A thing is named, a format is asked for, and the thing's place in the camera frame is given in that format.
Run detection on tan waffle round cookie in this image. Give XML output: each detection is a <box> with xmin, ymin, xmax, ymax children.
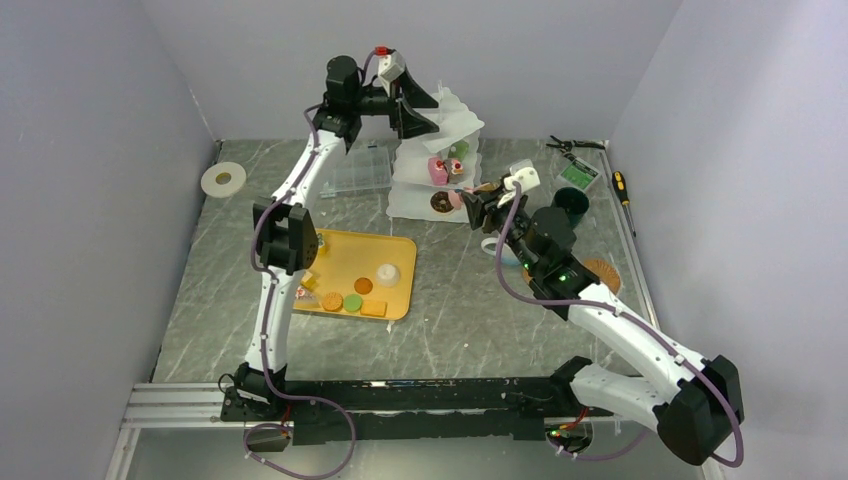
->
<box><xmin>321</xmin><ymin>292</ymin><xmax>344</xmax><ymax>312</ymax></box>

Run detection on orange round cookie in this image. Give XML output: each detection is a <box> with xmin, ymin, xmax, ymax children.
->
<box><xmin>353</xmin><ymin>277</ymin><xmax>374</xmax><ymax>295</ymax></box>

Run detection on white three-tier dessert stand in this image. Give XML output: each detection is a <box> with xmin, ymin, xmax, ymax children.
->
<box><xmin>386</xmin><ymin>84</ymin><xmax>484</xmax><ymax>223</ymax></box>

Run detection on white triangle cake slice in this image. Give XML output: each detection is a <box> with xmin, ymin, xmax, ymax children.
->
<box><xmin>295</xmin><ymin>286</ymin><xmax>320</xmax><ymax>308</ymax></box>

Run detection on yellow serving tray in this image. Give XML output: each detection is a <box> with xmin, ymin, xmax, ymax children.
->
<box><xmin>294</xmin><ymin>229</ymin><xmax>417</xmax><ymax>321</ymax></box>

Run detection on grey cake with strawberry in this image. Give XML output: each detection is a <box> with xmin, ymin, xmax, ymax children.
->
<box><xmin>448</xmin><ymin>158</ymin><xmax>464</xmax><ymax>178</ymax></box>

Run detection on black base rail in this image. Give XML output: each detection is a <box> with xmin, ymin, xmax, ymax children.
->
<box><xmin>220</xmin><ymin>377</ymin><xmax>584</xmax><ymax>446</ymax></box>

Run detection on pink cake with cherry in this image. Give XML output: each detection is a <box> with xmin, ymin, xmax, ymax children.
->
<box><xmin>427</xmin><ymin>156</ymin><xmax>450</xmax><ymax>186</ymax></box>

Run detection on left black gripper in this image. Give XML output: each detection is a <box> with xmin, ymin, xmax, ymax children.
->
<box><xmin>351</xmin><ymin>70</ymin><xmax>440</xmax><ymax>140</ymax></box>

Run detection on green white packet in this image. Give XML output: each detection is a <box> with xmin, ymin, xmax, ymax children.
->
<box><xmin>555</xmin><ymin>157</ymin><xmax>601</xmax><ymax>192</ymax></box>

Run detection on cream triangle cake slice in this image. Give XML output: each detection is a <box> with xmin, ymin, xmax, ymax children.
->
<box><xmin>317</xmin><ymin>233</ymin><xmax>329</xmax><ymax>256</ymax></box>

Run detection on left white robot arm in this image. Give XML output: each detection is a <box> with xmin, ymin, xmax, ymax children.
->
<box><xmin>233</xmin><ymin>46</ymin><xmax>439</xmax><ymax>420</ymax></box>

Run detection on yellow square biscuit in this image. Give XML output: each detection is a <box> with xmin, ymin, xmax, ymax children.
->
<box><xmin>359</xmin><ymin>300</ymin><xmax>388</xmax><ymax>318</ymax></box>

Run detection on green roll cake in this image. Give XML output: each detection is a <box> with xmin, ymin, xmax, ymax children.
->
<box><xmin>448</xmin><ymin>140</ymin><xmax>469</xmax><ymax>161</ymax></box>

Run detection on black pliers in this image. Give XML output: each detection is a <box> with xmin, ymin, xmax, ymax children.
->
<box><xmin>546</xmin><ymin>135</ymin><xmax>606</xmax><ymax>154</ymax></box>

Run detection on white tape roll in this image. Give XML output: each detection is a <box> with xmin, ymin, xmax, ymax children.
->
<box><xmin>200</xmin><ymin>162</ymin><xmax>247</xmax><ymax>198</ymax></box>

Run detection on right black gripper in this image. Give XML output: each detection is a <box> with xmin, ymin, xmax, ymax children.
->
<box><xmin>461</xmin><ymin>181</ymin><xmax>540</xmax><ymax>274</ymax></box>

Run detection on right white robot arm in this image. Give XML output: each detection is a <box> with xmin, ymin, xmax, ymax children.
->
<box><xmin>460</xmin><ymin>189</ymin><xmax>745</xmax><ymax>468</ymax></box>

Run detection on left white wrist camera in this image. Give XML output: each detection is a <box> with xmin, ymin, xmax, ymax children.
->
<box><xmin>377</xmin><ymin>49</ymin><xmax>406</xmax><ymax>91</ymax></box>

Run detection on white blue mug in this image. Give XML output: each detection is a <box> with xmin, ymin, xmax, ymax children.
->
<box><xmin>480</xmin><ymin>235</ymin><xmax>525</xmax><ymax>268</ymax></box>

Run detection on dark green mug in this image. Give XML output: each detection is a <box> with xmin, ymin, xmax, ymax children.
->
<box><xmin>551</xmin><ymin>187</ymin><xmax>590</xmax><ymax>229</ymax></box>

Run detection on white round cupcake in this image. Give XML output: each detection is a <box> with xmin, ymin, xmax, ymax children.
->
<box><xmin>375</xmin><ymin>263</ymin><xmax>401</xmax><ymax>288</ymax></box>

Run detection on green round macaron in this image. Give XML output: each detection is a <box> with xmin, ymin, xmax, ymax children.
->
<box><xmin>342</xmin><ymin>294</ymin><xmax>363</xmax><ymax>313</ymax></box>

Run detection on yellow cake piece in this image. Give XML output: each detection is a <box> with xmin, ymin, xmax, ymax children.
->
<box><xmin>300</xmin><ymin>270</ymin><xmax>318</xmax><ymax>291</ymax></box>

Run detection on yellow black screwdriver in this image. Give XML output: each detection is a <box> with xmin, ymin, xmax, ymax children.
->
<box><xmin>612</xmin><ymin>171</ymin><xmax>637</xmax><ymax>237</ymax></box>

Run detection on clear plastic compartment box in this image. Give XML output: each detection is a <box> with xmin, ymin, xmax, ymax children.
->
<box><xmin>320</xmin><ymin>145</ymin><xmax>392</xmax><ymax>198</ymax></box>

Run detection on chocolate sprinkled donut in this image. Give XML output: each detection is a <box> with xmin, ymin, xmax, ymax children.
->
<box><xmin>429</xmin><ymin>191</ymin><xmax>458</xmax><ymax>214</ymax></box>

